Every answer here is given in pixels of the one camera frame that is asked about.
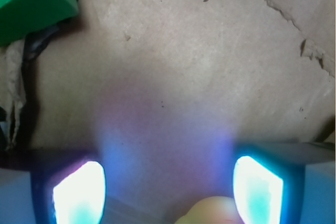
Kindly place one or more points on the brown paper bag tray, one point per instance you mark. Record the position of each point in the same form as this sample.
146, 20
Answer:
161, 90

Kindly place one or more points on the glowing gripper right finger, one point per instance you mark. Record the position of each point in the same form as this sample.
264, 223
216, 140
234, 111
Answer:
285, 182

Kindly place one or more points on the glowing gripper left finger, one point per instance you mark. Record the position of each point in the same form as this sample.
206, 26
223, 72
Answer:
52, 186

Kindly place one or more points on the green rectangular block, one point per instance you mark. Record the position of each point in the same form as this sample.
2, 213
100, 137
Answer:
22, 17

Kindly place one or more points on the yellow rubber duck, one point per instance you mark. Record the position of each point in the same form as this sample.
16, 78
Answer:
216, 209

